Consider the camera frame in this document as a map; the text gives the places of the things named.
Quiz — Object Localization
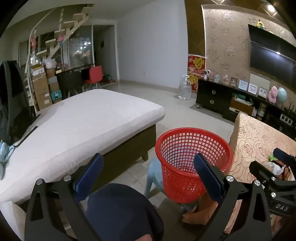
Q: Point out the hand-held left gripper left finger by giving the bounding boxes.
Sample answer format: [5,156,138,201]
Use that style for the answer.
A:
[24,153,104,241]

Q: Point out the white tissue paper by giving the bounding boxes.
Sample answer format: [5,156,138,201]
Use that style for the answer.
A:
[266,161,287,180]

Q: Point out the red chair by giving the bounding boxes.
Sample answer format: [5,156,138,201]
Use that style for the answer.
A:
[84,65,103,90]

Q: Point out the red plastic mesh basket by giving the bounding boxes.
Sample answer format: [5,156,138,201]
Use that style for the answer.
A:
[155,127,234,204]

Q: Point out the pink plush toy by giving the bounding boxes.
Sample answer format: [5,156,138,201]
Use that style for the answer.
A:
[268,86,278,102]

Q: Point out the black office chair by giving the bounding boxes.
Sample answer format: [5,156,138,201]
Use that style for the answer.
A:
[0,60,38,147]

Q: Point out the white plastic bag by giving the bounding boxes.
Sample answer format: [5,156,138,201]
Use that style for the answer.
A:
[43,58,57,69]

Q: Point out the white board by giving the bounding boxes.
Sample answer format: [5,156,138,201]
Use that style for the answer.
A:
[250,73,270,90]

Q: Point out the person's navy trouser leg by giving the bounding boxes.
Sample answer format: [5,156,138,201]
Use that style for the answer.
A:
[85,183,164,241]

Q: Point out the red wall poster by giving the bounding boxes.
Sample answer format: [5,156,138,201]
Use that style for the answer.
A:
[187,55,206,91]

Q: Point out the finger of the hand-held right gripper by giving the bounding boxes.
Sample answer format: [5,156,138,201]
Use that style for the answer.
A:
[250,160,296,192]
[273,148,296,168]

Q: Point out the brown wooden box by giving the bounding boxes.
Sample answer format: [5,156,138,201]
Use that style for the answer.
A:
[229,98,254,115]

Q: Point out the light blue cloth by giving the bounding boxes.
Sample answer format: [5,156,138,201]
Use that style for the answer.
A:
[0,140,15,180]

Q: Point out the large clear glass jar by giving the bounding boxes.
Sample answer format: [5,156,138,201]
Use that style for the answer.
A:
[179,75,192,100]

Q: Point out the rose-patterned tablecloth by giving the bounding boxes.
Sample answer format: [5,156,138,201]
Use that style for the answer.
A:
[222,112,296,234]

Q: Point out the black wall television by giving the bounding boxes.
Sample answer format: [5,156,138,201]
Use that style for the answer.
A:
[248,24,296,80]

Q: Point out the light blue plastic stool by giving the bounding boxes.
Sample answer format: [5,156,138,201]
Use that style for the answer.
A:
[144,159,197,211]

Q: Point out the green packets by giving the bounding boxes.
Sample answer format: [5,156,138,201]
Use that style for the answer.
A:
[232,93,252,102]

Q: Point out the light blue globe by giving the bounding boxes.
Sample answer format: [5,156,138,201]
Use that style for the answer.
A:
[277,88,287,103]

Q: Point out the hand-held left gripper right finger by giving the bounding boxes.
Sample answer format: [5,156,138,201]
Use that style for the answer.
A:
[193,153,272,241]

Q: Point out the stack of cardboard boxes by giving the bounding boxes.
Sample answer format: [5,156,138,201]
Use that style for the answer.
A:
[30,64,63,110]

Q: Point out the black television cabinet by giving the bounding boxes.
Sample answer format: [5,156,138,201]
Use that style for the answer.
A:
[195,79,296,141]

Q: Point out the orange packet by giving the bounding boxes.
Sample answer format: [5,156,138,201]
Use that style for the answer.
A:
[279,165,296,181]

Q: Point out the white wooden staircase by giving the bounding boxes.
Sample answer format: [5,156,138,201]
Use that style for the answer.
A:
[23,5,90,93]

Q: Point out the white cushioned daybed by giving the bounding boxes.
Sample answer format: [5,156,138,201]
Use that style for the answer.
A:
[0,89,166,239]

